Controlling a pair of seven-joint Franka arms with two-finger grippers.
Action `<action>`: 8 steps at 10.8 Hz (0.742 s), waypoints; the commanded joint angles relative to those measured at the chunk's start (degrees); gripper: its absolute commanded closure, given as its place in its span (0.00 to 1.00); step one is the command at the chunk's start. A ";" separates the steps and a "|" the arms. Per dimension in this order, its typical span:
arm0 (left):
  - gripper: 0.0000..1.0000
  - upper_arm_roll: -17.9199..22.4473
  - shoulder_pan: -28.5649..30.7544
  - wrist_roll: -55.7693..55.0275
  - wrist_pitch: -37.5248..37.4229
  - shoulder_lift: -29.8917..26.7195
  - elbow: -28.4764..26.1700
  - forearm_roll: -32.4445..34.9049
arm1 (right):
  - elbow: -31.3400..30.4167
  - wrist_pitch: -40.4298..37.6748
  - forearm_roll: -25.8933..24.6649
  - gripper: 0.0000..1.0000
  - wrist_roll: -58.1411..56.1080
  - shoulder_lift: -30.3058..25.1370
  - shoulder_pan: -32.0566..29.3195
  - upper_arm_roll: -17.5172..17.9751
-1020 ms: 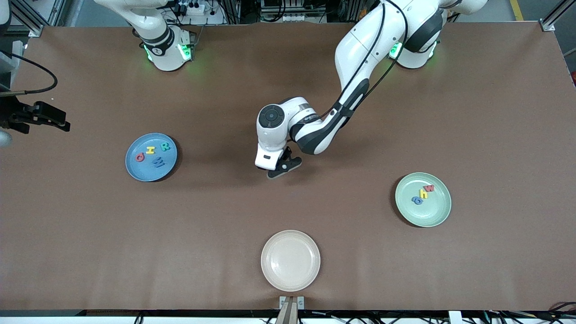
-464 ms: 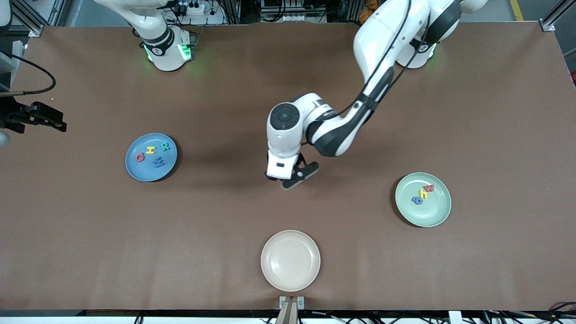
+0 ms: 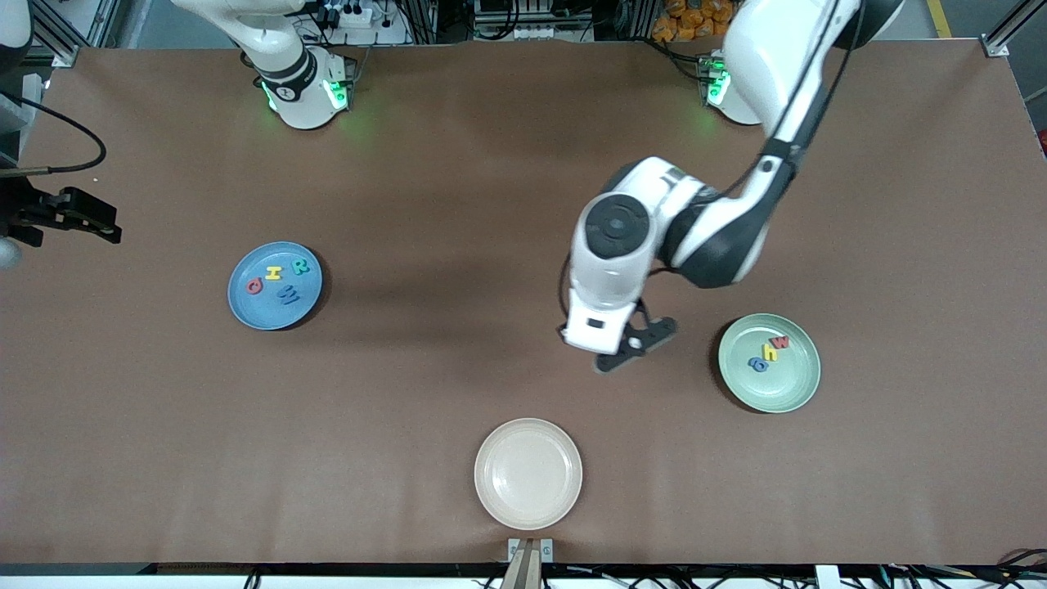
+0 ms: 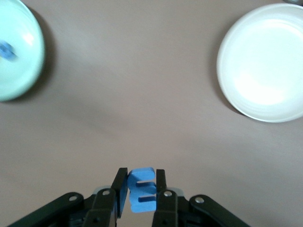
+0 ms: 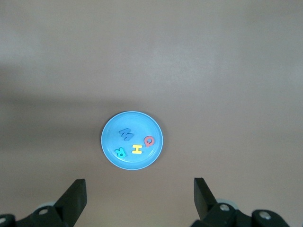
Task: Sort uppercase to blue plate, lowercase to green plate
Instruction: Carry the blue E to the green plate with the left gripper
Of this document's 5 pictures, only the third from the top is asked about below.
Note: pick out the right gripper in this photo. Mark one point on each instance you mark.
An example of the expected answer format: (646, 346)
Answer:
(24, 211)

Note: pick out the blue lowercase foam letter a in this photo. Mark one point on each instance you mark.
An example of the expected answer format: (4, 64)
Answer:
(754, 364)

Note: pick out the yellow lowercase foam letter h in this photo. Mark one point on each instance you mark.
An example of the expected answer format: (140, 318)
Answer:
(769, 353)

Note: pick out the red lowercase foam letter w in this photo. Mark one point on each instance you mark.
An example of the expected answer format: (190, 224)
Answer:
(780, 343)

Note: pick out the red uppercase foam letter Q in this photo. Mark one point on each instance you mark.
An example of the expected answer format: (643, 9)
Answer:
(250, 287)

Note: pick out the yellow uppercase foam letter H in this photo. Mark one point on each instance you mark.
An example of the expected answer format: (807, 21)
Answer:
(273, 272)

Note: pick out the blue uppercase foam letter M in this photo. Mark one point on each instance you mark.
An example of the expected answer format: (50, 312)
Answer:
(288, 294)

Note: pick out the teal uppercase foam letter R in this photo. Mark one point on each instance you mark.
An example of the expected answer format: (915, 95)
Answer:
(299, 267)

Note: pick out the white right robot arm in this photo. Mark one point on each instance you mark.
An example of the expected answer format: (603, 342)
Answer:
(303, 98)

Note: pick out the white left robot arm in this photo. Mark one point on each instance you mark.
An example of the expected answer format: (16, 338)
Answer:
(761, 49)

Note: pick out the green plate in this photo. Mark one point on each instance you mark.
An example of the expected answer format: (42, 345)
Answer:
(785, 384)

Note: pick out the beige plate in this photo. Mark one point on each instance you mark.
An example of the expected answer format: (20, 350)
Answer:
(527, 474)

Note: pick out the blue plate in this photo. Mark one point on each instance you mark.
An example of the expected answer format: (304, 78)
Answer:
(262, 311)

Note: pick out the brown table cover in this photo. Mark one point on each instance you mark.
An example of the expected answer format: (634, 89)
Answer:
(164, 450)

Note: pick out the white box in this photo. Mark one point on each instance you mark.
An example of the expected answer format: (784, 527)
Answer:
(827, 577)

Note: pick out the orange snack bag pile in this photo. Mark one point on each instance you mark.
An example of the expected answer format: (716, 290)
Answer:
(687, 23)

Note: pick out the white power strip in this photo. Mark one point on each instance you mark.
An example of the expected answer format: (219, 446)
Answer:
(352, 15)

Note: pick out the grey side frame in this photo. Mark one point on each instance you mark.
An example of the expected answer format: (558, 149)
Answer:
(12, 114)

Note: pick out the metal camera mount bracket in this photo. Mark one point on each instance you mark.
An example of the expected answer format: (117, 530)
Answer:
(546, 546)

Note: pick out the tan camera support post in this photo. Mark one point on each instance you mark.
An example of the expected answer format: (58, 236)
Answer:
(523, 573)

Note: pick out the dark frame post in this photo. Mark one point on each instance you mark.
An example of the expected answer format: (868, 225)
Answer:
(638, 18)

